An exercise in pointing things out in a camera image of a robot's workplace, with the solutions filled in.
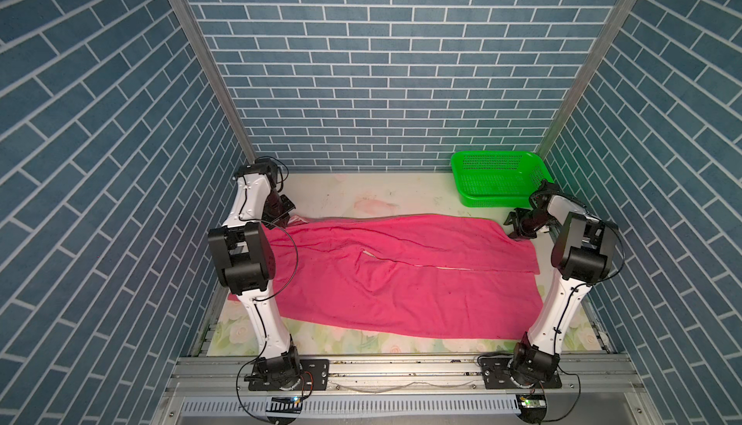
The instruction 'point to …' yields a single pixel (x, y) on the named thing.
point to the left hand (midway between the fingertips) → (293, 220)
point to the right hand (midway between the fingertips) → (508, 226)
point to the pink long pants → (425, 277)
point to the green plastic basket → (498, 179)
